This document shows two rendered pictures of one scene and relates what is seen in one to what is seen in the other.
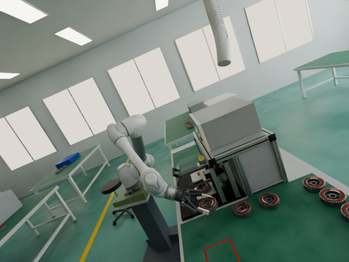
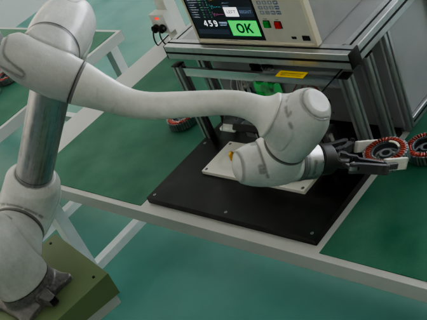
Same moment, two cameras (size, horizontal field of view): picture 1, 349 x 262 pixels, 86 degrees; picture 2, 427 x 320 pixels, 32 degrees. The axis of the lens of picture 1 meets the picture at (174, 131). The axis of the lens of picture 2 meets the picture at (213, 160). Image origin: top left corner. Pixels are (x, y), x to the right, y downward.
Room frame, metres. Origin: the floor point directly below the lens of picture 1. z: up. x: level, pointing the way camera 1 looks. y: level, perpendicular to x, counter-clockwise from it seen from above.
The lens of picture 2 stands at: (0.09, 1.24, 2.02)
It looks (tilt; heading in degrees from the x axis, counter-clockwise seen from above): 32 degrees down; 320
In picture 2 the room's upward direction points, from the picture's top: 25 degrees counter-clockwise
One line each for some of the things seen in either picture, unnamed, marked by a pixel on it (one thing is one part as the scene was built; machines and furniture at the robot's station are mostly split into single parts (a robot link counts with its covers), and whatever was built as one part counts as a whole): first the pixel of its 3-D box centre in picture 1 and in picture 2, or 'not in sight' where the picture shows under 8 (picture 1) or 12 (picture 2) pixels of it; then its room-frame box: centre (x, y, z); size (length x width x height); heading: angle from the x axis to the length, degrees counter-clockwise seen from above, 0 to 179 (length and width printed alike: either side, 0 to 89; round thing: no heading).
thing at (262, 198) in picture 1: (269, 200); not in sight; (0.94, -0.36, 0.77); 0.11 x 0.11 x 0.04
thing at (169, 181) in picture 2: (204, 183); (269, 166); (1.41, -0.05, 0.76); 0.64 x 0.47 x 0.02; 177
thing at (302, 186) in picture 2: (204, 190); (297, 171); (1.29, -0.03, 0.78); 0.15 x 0.15 x 0.01; 87
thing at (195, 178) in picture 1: (199, 175); (234, 160); (1.53, -0.04, 0.78); 0.15 x 0.15 x 0.01; 87
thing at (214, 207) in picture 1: (208, 205); (386, 154); (0.97, -0.01, 0.90); 0.11 x 0.11 x 0.04
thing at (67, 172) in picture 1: (78, 175); not in sight; (4.62, 2.69, 0.38); 1.90 x 0.90 x 0.75; 177
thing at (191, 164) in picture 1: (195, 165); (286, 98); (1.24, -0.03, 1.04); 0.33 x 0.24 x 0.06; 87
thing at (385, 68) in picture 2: (224, 156); (296, 76); (1.40, -0.29, 0.92); 0.66 x 0.01 x 0.30; 177
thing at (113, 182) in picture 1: (119, 197); not in sight; (2.76, 1.24, 0.28); 0.54 x 0.49 x 0.56; 87
